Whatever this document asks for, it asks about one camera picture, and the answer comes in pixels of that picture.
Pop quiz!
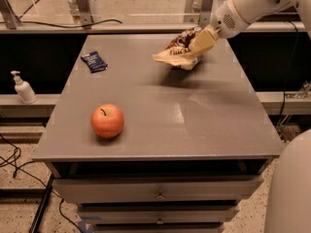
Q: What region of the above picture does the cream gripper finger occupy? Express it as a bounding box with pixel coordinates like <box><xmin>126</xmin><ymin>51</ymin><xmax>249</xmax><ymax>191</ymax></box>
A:
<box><xmin>189</xmin><ymin>25</ymin><xmax>220</xmax><ymax>56</ymax></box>

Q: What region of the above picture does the lower grey drawer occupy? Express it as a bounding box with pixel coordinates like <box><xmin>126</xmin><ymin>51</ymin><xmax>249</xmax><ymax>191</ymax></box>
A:
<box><xmin>78</xmin><ymin>204</ymin><xmax>239</xmax><ymax>224</ymax></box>

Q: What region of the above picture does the far left metal post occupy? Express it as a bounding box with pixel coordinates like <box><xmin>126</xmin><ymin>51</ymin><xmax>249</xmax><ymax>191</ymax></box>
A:
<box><xmin>0</xmin><ymin>0</ymin><xmax>20</xmax><ymax>29</ymax></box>

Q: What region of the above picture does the upper grey drawer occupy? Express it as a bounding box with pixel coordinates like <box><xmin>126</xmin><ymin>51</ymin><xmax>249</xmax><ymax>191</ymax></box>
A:
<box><xmin>53</xmin><ymin>176</ymin><xmax>263</xmax><ymax>204</ymax></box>

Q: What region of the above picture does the grey drawer cabinet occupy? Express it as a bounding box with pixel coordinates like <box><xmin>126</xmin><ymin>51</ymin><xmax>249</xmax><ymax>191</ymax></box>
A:
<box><xmin>34</xmin><ymin>34</ymin><xmax>283</xmax><ymax>233</ymax></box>

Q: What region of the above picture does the right metal bracket post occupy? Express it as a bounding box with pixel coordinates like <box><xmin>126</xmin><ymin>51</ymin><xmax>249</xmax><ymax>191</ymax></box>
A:
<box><xmin>185</xmin><ymin>0</ymin><xmax>217</xmax><ymax>30</ymax></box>

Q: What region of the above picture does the blue rxbar blueberry wrapper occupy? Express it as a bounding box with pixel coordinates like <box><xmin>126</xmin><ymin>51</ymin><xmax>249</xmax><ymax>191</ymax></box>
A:
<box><xmin>81</xmin><ymin>51</ymin><xmax>108</xmax><ymax>73</ymax></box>

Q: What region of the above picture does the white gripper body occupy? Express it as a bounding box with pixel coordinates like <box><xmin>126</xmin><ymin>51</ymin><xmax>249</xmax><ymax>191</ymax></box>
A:
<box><xmin>210</xmin><ymin>0</ymin><xmax>250</xmax><ymax>39</ymax></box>

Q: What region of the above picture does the white pump lotion bottle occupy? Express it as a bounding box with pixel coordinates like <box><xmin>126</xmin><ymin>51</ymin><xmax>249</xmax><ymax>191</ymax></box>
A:
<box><xmin>11</xmin><ymin>71</ymin><xmax>37</xmax><ymax>104</ymax></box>

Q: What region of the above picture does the left metal bracket post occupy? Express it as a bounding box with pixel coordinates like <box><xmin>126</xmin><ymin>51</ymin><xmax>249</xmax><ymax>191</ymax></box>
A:
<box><xmin>67</xmin><ymin>0</ymin><xmax>93</xmax><ymax>29</ymax></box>

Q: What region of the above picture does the black floor bar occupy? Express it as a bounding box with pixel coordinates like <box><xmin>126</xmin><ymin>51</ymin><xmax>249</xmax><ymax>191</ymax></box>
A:
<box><xmin>28</xmin><ymin>175</ymin><xmax>54</xmax><ymax>233</ymax></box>

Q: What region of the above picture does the brown sea salt chip bag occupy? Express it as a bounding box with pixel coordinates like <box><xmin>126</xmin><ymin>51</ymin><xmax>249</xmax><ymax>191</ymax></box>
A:
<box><xmin>153</xmin><ymin>27</ymin><xmax>202</xmax><ymax>71</ymax></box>

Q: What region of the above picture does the metal bracket post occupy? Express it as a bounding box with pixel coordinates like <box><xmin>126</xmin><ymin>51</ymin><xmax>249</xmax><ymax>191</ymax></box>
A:
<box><xmin>185</xmin><ymin>0</ymin><xmax>217</xmax><ymax>30</ymax></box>
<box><xmin>67</xmin><ymin>0</ymin><xmax>93</xmax><ymax>29</ymax></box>

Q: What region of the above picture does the black floor cable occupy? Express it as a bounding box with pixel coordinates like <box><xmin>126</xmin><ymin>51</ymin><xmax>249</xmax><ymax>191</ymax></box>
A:
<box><xmin>0</xmin><ymin>133</ymin><xmax>86</xmax><ymax>233</ymax></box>

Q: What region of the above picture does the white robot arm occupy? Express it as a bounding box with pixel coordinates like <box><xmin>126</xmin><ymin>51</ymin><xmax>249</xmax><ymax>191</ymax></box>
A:
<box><xmin>190</xmin><ymin>0</ymin><xmax>311</xmax><ymax>233</ymax></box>

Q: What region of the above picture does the red orange apple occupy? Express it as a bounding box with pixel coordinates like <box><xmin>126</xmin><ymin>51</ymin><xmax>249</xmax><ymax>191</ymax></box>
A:
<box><xmin>90</xmin><ymin>104</ymin><xmax>124</xmax><ymax>139</ymax></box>

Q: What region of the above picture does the grey drawer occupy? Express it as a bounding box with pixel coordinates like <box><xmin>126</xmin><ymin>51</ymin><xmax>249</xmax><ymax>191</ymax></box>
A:
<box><xmin>78</xmin><ymin>204</ymin><xmax>239</xmax><ymax>224</ymax></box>
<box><xmin>53</xmin><ymin>176</ymin><xmax>263</xmax><ymax>204</ymax></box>

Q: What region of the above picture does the black cable on rail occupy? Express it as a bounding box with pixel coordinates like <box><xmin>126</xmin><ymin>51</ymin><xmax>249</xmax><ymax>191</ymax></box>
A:
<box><xmin>18</xmin><ymin>0</ymin><xmax>123</xmax><ymax>30</ymax></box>

